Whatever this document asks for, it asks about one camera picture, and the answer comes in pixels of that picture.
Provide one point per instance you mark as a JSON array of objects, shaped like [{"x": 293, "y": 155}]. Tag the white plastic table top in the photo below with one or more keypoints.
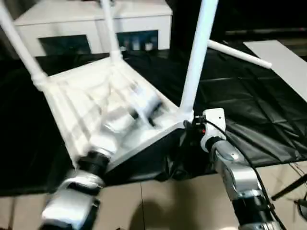
[{"x": 96, "y": 100}]

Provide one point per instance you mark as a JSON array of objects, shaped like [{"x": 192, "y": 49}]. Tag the white plastic table leg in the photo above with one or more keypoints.
[
  {"x": 21, "y": 48},
  {"x": 110, "y": 28},
  {"x": 196, "y": 57},
  {"x": 240, "y": 55}
]

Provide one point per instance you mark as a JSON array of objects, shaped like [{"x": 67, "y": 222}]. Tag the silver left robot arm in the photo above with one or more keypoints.
[{"x": 96, "y": 153}]

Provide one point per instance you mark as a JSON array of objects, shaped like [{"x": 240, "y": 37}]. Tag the black work mat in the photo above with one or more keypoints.
[{"x": 240, "y": 120}]

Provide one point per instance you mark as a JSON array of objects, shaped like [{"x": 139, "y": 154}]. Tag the black stand leg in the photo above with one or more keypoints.
[{"x": 290, "y": 188}]

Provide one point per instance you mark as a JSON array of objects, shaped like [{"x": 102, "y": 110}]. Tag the white side table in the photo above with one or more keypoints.
[{"x": 283, "y": 62}]

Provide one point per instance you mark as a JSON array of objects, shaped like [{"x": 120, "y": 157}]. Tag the white cabinet with glass doors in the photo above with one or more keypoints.
[{"x": 57, "y": 17}]

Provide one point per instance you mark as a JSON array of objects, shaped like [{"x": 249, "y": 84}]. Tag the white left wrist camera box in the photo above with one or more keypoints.
[{"x": 144, "y": 98}]

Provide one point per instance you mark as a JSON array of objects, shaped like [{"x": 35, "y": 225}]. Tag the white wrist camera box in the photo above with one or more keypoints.
[
  {"x": 144, "y": 98},
  {"x": 213, "y": 127}
]

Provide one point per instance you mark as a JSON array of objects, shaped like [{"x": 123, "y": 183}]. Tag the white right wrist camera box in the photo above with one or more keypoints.
[{"x": 213, "y": 127}]

